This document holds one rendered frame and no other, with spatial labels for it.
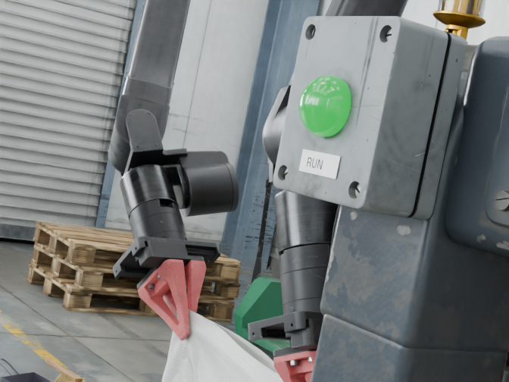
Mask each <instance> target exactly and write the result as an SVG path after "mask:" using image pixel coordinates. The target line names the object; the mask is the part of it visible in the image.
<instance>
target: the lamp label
mask: <svg viewBox="0 0 509 382"><path fill-rule="evenodd" d="M339 159H340V156H338V155H331V154H326V153H322V152H315V151H311V150H307V149H303V151H302V155H301V163H300V167H299V170H300V171H304V172H307V173H310V174H316V175H320V176H324V177H330V178H333V179H336V175H337V170H338V166H339Z"/></svg>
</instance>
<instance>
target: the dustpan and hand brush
mask: <svg viewBox="0 0 509 382"><path fill-rule="evenodd" d="M1 360H3V361H5V362H7V363H8V364H9V366H10V367H11V368H12V369H13V370H14V371H15V372H16V373H17V374H15V375H13V374H12V373H11V372H10V371H9V370H8V368H7V367H6V366H5V365H4V364H3V363H2V362H1ZM45 362H46V363H47V364H49V365H51V366H52V367H54V368H56V369H57V370H59V371H60V372H61V373H60V374H59V375H58V377H57V378H56V379H55V381H54V382H82V381H83V379H82V378H81V377H80V376H78V375H77V374H74V373H73V372H72V371H70V370H68V369H66V368H64V367H63V366H61V365H59V364H58V363H57V362H55V361H53V360H52V359H50V358H45ZM0 365H1V366H2V367H3V368H4V369H5V370H6V371H7V372H8V373H9V374H10V375H9V376H4V377H1V382H51V381H50V380H48V379H47V378H45V377H43V376H41V375H39V374H37V373H36V372H29V373H23V374H21V373H20V372H19V371H18V370H17V369H16V368H15V367H14V366H13V365H12V364H11V363H10V362H9V361H8V360H7V359H4V358H0Z"/></svg>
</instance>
